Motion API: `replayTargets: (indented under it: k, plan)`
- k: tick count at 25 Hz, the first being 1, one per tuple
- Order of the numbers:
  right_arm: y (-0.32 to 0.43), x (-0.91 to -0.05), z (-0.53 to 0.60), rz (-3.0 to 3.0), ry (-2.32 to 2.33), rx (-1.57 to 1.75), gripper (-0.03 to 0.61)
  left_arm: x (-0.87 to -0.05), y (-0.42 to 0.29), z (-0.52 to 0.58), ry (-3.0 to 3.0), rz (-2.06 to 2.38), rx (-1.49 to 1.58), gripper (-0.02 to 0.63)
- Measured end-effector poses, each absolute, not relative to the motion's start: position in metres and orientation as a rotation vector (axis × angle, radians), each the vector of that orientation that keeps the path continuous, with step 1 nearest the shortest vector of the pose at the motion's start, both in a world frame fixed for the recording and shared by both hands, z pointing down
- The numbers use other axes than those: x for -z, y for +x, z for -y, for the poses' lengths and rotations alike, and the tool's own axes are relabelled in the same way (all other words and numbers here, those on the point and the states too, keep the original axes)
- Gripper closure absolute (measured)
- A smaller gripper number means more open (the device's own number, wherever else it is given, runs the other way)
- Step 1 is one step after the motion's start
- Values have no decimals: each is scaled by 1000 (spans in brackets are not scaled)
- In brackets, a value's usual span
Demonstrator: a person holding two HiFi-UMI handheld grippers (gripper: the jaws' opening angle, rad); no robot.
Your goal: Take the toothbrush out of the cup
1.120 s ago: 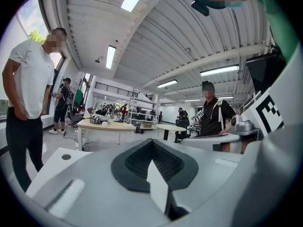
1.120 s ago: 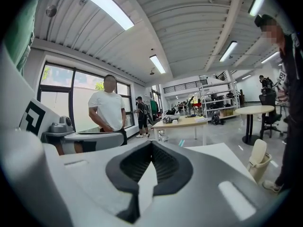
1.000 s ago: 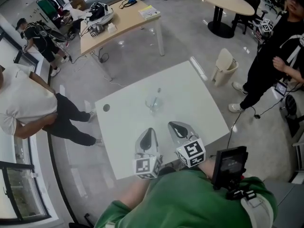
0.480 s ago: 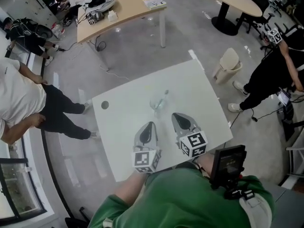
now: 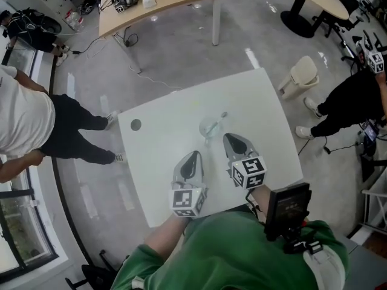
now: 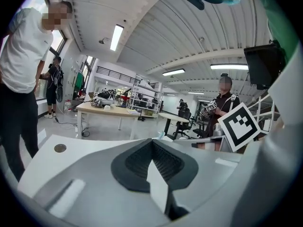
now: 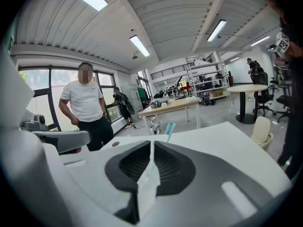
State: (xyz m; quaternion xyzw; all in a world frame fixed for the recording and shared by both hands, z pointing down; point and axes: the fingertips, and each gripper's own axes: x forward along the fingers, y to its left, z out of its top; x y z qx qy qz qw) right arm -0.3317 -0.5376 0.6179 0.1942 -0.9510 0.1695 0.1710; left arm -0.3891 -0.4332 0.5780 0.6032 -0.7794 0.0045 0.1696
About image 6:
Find black framed window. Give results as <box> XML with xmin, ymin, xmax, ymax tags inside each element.
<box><xmin>35</xmin><ymin>0</ymin><xmax>70</xmax><ymax>99</ymax></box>

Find white metal rack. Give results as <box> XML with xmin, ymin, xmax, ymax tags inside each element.
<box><xmin>246</xmin><ymin>93</ymin><xmax>281</xmax><ymax>132</ymax></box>

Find long ceiling light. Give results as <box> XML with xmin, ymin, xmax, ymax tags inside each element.
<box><xmin>210</xmin><ymin>63</ymin><xmax>250</xmax><ymax>71</ymax></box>
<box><xmin>109</xmin><ymin>24</ymin><xmax>125</xmax><ymax>52</ymax></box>
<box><xmin>162</xmin><ymin>68</ymin><xmax>186</xmax><ymax>77</ymax></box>

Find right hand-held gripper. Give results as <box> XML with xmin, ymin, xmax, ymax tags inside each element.
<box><xmin>173</xmin><ymin>46</ymin><xmax>303</xmax><ymax>152</ymax></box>

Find black head camera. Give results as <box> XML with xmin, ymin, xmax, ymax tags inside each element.
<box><xmin>185</xmin><ymin>0</ymin><xmax>205</xmax><ymax>10</ymax></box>

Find white shelf unit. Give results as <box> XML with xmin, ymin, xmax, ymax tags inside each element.
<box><xmin>127</xmin><ymin>80</ymin><xmax>164</xmax><ymax>117</ymax></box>

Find person's green shirt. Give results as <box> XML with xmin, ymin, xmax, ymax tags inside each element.
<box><xmin>251</xmin><ymin>0</ymin><xmax>301</xmax><ymax>64</ymax></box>

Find green hanging cloth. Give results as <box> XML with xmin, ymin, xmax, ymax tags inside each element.
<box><xmin>74</xmin><ymin>72</ymin><xmax>85</xmax><ymax>95</ymax></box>

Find gray cable grommet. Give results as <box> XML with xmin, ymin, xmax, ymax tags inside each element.
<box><xmin>53</xmin><ymin>143</ymin><xmax>68</xmax><ymax>154</ymax></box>

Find black railing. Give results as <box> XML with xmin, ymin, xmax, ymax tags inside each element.
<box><xmin>96</xmin><ymin>65</ymin><xmax>142</xmax><ymax>84</ymax></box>

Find clear water bottle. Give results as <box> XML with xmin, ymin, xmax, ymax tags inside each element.
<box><xmin>63</xmin><ymin>99</ymin><xmax>73</xmax><ymax>114</ymax></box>

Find bag with equipment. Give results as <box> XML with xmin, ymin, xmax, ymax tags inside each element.
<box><xmin>90</xmin><ymin>91</ymin><xmax>115</xmax><ymax>107</ymax></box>

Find black chest-mounted screen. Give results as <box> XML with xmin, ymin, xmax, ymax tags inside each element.
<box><xmin>243</xmin><ymin>44</ymin><xmax>286</xmax><ymax>91</ymax></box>

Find round wooden table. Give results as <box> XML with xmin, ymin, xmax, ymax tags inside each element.
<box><xmin>158</xmin><ymin>112</ymin><xmax>190</xmax><ymax>140</ymax></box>

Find black office chair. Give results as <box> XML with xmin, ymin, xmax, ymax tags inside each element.
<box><xmin>173</xmin><ymin>108</ymin><xmax>193</xmax><ymax>138</ymax></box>
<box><xmin>192</xmin><ymin>113</ymin><xmax>212</xmax><ymax>139</ymax></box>

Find wooden desk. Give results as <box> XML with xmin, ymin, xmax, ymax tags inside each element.
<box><xmin>76</xmin><ymin>101</ymin><xmax>142</xmax><ymax>140</ymax></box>

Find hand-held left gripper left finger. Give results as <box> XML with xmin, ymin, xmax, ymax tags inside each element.
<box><xmin>32</xmin><ymin>138</ymin><xmax>171</xmax><ymax>227</ymax></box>

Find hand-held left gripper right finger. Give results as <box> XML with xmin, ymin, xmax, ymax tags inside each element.
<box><xmin>152</xmin><ymin>138</ymin><xmax>245</xmax><ymax>227</ymax></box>

